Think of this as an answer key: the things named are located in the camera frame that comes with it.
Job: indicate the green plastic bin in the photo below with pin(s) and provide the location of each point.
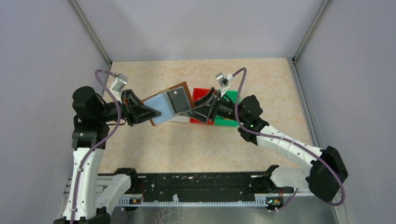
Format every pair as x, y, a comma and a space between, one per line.
232, 95

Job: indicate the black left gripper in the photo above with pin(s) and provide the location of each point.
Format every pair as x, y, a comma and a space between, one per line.
129, 108

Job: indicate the brown leather card holder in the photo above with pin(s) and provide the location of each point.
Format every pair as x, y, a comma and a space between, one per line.
160, 102

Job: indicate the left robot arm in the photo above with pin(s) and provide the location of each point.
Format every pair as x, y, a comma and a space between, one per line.
96, 121

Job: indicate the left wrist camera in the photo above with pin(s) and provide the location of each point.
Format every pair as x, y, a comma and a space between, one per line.
118, 84

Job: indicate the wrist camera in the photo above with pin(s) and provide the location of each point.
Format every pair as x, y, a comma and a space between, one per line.
224, 81
118, 84

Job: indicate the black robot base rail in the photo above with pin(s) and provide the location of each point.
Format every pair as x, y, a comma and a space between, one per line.
221, 189

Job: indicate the red plastic bin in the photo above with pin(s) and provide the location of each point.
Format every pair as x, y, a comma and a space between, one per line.
196, 94

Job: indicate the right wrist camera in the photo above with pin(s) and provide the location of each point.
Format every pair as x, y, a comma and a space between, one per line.
224, 81

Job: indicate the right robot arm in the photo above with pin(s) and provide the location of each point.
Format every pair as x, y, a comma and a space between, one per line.
321, 170

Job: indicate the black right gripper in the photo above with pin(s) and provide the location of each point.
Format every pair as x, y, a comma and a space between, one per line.
215, 105

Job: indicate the translucent white plastic bin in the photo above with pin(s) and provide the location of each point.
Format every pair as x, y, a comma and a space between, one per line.
180, 118

